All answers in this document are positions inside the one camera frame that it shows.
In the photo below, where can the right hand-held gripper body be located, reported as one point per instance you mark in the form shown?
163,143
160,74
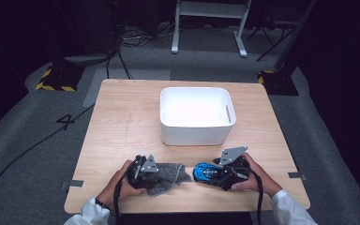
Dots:
236,165

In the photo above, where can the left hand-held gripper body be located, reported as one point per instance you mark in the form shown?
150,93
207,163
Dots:
148,165

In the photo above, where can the blue toy car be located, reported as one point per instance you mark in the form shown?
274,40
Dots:
204,172

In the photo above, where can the grey fluffy cloth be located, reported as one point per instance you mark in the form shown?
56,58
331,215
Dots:
172,175

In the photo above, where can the white plastic storage bin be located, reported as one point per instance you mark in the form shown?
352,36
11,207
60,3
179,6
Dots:
197,137

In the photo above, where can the person's right hand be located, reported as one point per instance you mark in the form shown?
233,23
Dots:
262,181

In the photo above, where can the person's left hand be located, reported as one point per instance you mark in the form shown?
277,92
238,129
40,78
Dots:
115,187

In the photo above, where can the person's dark pants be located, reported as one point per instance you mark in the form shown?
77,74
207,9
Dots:
184,219

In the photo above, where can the grey tape piece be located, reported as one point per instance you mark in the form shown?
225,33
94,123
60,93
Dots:
75,183
296,176

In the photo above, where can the black base with yellow corner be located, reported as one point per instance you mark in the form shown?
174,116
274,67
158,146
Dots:
279,84

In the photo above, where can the black base with yellow stripes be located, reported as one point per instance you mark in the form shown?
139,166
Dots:
61,78

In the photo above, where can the black tripod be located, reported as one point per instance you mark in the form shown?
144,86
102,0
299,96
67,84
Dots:
275,43

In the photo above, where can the dark slanted pole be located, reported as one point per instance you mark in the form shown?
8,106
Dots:
293,34

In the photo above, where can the white metal stand frame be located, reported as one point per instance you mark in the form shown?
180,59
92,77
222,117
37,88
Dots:
211,9

